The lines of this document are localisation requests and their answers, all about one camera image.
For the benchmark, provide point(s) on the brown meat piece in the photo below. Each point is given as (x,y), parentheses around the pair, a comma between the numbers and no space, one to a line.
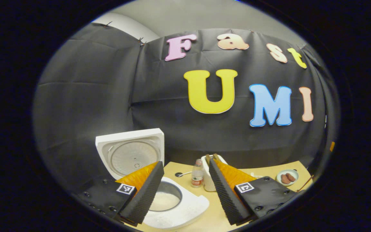
(291,177)
(284,179)

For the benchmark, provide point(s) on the white toaster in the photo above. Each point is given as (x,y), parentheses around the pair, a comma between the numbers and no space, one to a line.
(206,180)

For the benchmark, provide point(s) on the clear plastic water bottle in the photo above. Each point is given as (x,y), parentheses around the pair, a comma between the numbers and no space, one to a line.
(197,175)

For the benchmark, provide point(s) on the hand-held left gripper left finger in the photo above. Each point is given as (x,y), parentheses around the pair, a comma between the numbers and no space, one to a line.
(145,193)

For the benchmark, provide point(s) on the pale green plate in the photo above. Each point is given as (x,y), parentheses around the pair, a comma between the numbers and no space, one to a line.
(294,184)

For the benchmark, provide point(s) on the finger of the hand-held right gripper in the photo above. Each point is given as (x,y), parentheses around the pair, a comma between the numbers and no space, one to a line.
(332,146)

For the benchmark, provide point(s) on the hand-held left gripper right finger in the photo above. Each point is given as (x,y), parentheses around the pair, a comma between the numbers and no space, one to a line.
(224,193)

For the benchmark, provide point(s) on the white rice cooker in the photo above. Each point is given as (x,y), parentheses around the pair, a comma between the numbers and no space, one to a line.
(130,135)

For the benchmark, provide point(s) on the brown bread slice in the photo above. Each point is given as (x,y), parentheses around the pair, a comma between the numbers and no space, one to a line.
(208,158)
(216,156)

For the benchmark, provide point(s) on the black backdrop cloth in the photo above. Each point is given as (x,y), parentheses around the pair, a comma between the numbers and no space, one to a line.
(108,96)

